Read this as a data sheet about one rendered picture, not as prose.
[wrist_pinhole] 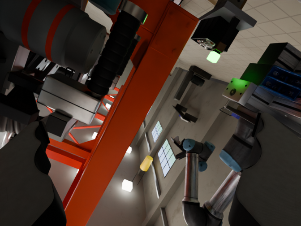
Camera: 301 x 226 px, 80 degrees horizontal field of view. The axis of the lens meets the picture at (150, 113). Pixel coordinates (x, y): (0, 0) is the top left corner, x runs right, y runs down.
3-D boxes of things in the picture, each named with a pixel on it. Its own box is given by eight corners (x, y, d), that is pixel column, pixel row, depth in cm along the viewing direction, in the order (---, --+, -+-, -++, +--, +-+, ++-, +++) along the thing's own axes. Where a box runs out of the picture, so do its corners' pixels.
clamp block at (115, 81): (94, 64, 60) (88, 79, 61) (119, 77, 62) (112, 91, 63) (97, 64, 65) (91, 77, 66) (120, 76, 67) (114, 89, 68)
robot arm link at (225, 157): (246, 146, 78) (228, 171, 81) (262, 154, 84) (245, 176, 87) (226, 132, 88) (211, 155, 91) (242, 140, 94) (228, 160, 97)
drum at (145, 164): (152, 156, 938) (146, 167, 954) (145, 153, 927) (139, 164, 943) (154, 162, 894) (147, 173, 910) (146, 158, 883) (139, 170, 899)
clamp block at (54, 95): (45, 74, 27) (33, 104, 29) (101, 100, 29) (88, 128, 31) (58, 71, 32) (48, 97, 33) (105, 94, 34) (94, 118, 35)
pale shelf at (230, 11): (227, -1, 77) (223, 6, 78) (257, 21, 81) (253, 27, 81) (195, 19, 118) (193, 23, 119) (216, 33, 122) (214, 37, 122)
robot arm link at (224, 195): (260, 154, 83) (197, 236, 96) (276, 160, 90) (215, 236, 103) (240, 140, 94) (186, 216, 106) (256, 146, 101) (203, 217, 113)
